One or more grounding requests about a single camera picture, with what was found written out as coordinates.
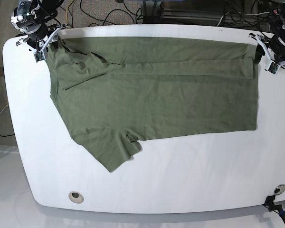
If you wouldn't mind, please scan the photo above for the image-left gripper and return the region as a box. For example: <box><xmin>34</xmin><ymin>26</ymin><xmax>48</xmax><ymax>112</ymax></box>
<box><xmin>16</xmin><ymin>23</ymin><xmax>67</xmax><ymax>53</ymax></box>

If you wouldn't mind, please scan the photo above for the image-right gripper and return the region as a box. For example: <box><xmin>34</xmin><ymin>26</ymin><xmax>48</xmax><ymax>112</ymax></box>
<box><xmin>249</xmin><ymin>33</ymin><xmax>285</xmax><ymax>64</ymax></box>

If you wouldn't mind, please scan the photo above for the olive green T-shirt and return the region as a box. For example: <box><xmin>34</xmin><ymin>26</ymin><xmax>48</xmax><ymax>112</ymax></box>
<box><xmin>46</xmin><ymin>37</ymin><xmax>259</xmax><ymax>172</ymax></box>

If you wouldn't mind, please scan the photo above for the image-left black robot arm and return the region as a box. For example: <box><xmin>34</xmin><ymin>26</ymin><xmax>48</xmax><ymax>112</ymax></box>
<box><xmin>10</xmin><ymin>0</ymin><xmax>65</xmax><ymax>53</ymax></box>

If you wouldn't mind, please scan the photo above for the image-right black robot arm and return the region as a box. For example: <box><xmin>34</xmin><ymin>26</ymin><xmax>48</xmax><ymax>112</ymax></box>
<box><xmin>250</xmin><ymin>0</ymin><xmax>285</xmax><ymax>64</ymax></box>

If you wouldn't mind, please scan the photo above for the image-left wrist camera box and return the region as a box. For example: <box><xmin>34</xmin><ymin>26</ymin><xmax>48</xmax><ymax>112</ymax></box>
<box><xmin>34</xmin><ymin>51</ymin><xmax>47</xmax><ymax>63</ymax></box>

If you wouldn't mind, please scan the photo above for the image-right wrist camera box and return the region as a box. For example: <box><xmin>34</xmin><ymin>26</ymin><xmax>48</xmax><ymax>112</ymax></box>
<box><xmin>265</xmin><ymin>60</ymin><xmax>285</xmax><ymax>75</ymax></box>

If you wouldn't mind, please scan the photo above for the yellow floor cable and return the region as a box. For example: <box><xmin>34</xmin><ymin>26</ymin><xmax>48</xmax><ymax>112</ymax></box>
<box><xmin>65</xmin><ymin>0</ymin><xmax>74</xmax><ymax>27</ymax></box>

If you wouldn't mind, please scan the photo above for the aluminium frame rail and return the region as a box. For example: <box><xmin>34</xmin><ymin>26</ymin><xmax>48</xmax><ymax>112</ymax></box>
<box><xmin>139</xmin><ymin>0</ymin><xmax>229</xmax><ymax>26</ymax></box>

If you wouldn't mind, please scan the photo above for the right table cable grommet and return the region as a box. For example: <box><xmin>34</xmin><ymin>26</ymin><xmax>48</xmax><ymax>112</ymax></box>
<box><xmin>274</xmin><ymin>184</ymin><xmax>285</xmax><ymax>195</ymax></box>

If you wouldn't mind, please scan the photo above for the table cable grommet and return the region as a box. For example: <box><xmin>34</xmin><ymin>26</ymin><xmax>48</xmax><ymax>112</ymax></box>
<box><xmin>274</xmin><ymin>184</ymin><xmax>285</xmax><ymax>195</ymax></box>
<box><xmin>68</xmin><ymin>191</ymin><xmax>84</xmax><ymax>204</ymax></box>

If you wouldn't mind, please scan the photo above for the black clamp with cable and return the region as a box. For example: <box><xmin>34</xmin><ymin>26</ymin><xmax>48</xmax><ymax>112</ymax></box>
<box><xmin>263</xmin><ymin>195</ymin><xmax>285</xmax><ymax>225</ymax></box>

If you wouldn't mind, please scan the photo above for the left table cable grommet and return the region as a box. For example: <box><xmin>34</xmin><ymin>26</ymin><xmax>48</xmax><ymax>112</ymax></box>
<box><xmin>68</xmin><ymin>191</ymin><xmax>84</xmax><ymax>204</ymax></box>

